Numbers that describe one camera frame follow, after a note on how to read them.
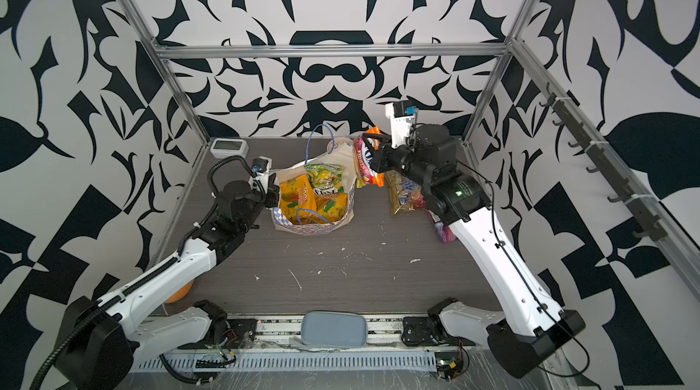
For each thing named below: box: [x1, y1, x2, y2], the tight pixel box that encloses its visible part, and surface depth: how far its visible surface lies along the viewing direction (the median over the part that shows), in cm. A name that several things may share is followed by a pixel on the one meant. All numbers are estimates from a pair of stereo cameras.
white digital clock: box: [210, 137, 249, 160], surface depth 114 cm
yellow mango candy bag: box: [278, 174, 318, 226], surface depth 93 cm
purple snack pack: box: [426, 209, 457, 245], surface depth 93 cm
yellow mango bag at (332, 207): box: [314, 193, 349, 225], surface depth 97 cm
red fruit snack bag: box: [384, 169, 427, 216], surface depth 98 cm
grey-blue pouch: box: [300, 310, 369, 349], surface depth 74 cm
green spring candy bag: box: [304, 163, 345, 195], surface depth 97 cm
